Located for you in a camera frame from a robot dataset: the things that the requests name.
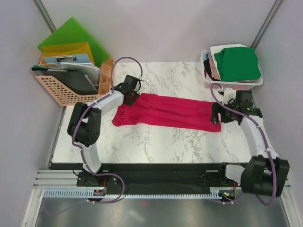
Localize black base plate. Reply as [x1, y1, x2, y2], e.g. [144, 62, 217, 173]
[75, 162, 246, 195]

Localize left aluminium corner post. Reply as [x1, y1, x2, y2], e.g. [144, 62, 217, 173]
[33, 0, 56, 33]

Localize aluminium corner post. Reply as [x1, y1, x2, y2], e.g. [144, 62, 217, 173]
[33, 0, 56, 33]
[250, 0, 284, 49]

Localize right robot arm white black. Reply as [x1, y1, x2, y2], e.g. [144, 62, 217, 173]
[210, 88, 290, 198]

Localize green t shirt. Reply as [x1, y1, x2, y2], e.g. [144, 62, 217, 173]
[214, 47, 261, 82]

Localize peach perforated file organizer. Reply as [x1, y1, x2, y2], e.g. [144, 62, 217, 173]
[33, 56, 113, 106]

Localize blue clipboard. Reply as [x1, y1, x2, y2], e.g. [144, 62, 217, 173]
[44, 53, 91, 65]

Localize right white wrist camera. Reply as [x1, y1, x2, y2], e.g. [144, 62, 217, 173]
[219, 88, 236, 105]

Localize beige t shirt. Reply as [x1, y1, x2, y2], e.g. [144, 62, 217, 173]
[209, 53, 221, 81]

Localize right aluminium corner post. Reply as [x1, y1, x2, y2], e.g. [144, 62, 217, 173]
[250, 0, 284, 49]

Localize white paper documents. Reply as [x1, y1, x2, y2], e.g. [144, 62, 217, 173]
[60, 62, 101, 85]

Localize yellow plastic folder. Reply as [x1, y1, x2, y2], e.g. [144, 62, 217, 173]
[42, 42, 95, 63]

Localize green plastic folder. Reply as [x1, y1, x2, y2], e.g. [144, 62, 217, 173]
[38, 17, 110, 66]

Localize aluminium frame rail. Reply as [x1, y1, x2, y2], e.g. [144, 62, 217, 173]
[33, 169, 293, 190]

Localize pink red t shirt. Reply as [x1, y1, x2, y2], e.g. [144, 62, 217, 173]
[112, 93, 221, 132]

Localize white slotted cable duct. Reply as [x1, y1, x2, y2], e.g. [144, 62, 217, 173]
[43, 188, 235, 199]

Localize black folder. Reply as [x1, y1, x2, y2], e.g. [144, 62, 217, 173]
[31, 65, 98, 95]

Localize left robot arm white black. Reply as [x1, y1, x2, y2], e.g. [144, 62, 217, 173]
[67, 75, 145, 187]

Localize black t shirt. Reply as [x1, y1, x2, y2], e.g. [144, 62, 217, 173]
[203, 59, 215, 80]

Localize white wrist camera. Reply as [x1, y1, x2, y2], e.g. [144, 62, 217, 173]
[219, 88, 236, 105]
[138, 80, 149, 93]

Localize white plastic laundry basket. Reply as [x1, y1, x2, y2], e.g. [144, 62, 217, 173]
[200, 50, 263, 90]

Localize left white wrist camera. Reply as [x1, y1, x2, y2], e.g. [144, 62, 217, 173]
[138, 80, 149, 93]

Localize white t shirt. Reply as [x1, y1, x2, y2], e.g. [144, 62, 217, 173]
[210, 44, 247, 73]

